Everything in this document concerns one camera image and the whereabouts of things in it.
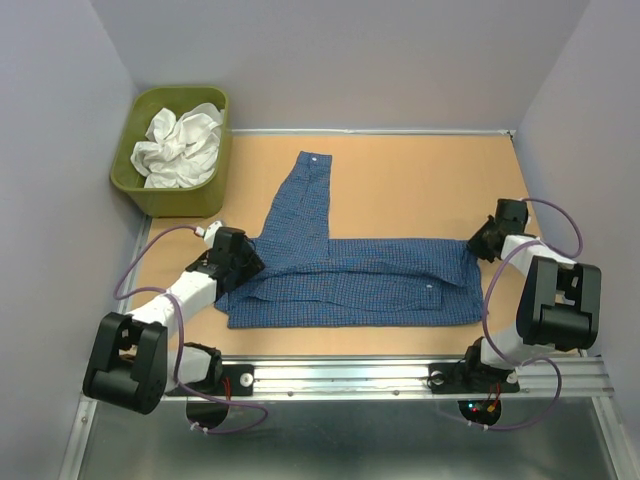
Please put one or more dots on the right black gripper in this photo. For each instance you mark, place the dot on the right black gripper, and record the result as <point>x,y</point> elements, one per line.
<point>475,244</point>

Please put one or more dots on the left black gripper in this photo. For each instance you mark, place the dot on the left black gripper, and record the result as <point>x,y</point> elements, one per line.
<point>252,265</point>

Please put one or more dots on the blue checkered long sleeve shirt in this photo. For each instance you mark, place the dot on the blue checkered long sleeve shirt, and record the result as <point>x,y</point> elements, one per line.
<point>313,280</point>

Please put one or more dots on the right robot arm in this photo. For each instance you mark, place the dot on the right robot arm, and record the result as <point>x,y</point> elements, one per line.
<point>559,308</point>

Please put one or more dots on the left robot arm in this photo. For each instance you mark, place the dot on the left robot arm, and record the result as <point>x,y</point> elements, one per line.
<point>131,364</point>

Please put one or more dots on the green plastic bin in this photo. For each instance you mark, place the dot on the green plastic bin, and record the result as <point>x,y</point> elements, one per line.
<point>204,200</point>

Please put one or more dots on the white crumpled shirt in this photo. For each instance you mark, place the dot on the white crumpled shirt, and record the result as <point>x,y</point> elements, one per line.
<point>180,151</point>

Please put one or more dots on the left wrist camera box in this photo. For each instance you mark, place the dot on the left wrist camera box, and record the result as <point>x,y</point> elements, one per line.
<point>208,234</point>

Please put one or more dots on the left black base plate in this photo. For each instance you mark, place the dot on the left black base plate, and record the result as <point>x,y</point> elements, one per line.
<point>233,379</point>

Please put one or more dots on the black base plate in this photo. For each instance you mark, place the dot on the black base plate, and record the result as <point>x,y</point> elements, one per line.
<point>458,378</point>
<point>233,379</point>

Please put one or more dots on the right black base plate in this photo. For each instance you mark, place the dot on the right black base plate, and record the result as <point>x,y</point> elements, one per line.
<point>458,378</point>

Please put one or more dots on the aluminium mounting rail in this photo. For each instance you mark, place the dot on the aluminium mounting rail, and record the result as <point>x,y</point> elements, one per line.
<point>361,414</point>

